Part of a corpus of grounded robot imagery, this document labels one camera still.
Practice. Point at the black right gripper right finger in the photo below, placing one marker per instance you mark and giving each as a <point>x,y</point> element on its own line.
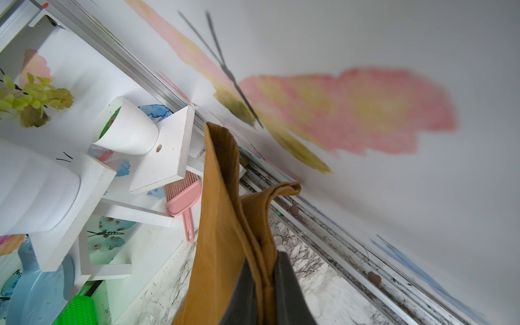
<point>291,307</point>

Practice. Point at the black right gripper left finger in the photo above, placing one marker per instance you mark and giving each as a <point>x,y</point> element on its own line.
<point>243,307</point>

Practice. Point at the brown long pants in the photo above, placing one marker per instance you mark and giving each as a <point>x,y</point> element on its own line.
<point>234,230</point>

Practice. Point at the pink dustpan brush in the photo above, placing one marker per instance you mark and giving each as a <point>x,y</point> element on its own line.
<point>181,196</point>

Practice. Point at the white step shelf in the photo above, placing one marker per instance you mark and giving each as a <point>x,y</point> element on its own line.
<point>112,235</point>

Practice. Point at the green plastic basket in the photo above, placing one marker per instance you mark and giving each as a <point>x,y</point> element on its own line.
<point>80,311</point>

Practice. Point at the light blue round plate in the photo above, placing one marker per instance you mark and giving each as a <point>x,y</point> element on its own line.
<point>39,297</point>

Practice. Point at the small white pot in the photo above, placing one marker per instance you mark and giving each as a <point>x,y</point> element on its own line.
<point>123,127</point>

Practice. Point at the white potted flower plant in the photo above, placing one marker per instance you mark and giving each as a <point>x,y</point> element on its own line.
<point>36,192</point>

